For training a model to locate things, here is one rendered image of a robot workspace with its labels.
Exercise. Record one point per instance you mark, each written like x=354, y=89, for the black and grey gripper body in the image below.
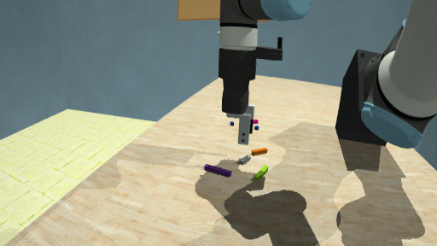
x=236, y=64

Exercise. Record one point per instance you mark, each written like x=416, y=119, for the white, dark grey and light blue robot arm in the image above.
x=403, y=98

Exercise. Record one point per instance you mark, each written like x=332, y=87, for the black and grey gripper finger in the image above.
x=250, y=110
x=244, y=127

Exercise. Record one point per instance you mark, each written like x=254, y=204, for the lime green rod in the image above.
x=261, y=173

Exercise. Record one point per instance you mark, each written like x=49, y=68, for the orange rod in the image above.
x=259, y=151

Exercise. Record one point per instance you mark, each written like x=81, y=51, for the purple rod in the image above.
x=217, y=170

